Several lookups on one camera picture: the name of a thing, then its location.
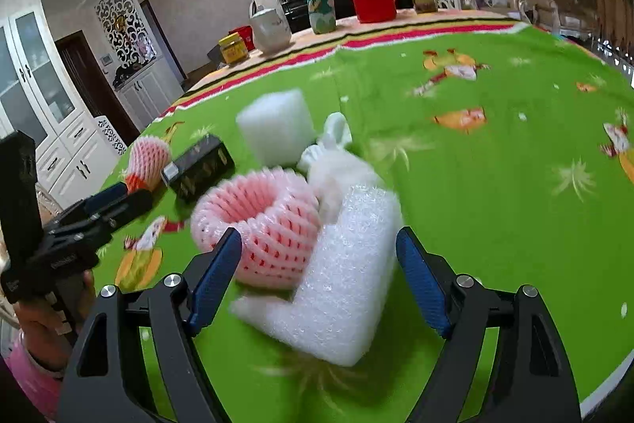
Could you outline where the black carton box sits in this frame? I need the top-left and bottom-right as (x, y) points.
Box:
(161, 134), (235, 203)

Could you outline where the white cabinet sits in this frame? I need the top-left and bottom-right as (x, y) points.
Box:
(0, 0), (118, 208)

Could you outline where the green cartoon tablecloth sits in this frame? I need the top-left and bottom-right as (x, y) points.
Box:
(91, 23), (634, 423)

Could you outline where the white L-shaped foam block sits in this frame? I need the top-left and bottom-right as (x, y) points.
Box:
(230, 186), (402, 367)

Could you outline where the large pink foam fruit net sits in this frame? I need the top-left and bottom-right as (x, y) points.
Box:
(190, 167), (321, 291)

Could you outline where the green snack bag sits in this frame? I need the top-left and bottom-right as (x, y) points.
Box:
(307, 0), (336, 34)

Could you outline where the white square foam block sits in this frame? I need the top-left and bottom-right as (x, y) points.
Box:
(235, 89), (316, 167)

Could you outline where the small pink foam fruit net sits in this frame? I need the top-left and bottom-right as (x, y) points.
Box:
(124, 136), (172, 193)

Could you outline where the person left hand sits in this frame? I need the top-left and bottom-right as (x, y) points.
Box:
(13, 270), (95, 371)

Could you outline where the yellow lidded jar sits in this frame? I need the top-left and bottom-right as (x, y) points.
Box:
(218, 32), (249, 65)

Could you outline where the white ceramic teapot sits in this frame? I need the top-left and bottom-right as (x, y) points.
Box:
(249, 0), (292, 55)

